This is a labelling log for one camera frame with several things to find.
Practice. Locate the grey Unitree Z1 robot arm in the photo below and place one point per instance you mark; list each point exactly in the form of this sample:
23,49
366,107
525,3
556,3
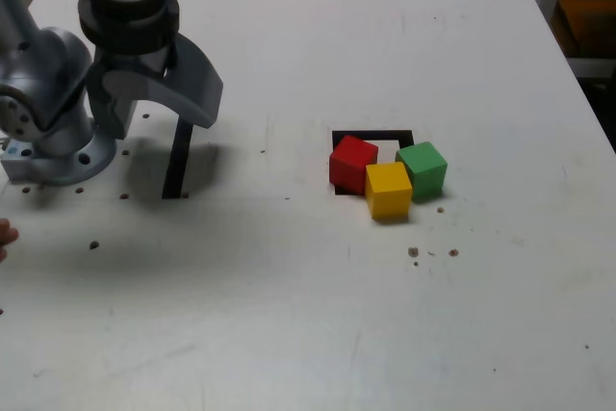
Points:
53,74

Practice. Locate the black tape square outline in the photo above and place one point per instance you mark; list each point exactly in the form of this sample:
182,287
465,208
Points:
385,134

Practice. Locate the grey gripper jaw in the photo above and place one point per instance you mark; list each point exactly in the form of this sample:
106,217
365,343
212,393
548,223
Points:
197,88
115,103

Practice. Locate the yellow cube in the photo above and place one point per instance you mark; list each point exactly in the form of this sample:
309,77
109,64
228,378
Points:
387,192

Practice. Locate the black tape strip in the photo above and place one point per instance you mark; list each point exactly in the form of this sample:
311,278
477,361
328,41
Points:
175,170

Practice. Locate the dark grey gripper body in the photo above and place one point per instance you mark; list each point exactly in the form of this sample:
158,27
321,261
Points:
130,59

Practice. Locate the person's hand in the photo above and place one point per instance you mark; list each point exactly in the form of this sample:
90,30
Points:
7,235

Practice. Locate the green cube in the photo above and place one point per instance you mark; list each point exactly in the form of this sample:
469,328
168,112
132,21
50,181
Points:
423,168

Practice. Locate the white metal frame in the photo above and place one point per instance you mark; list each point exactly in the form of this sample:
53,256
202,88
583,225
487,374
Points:
594,67

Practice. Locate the red cube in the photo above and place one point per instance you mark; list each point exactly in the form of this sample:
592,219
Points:
351,165

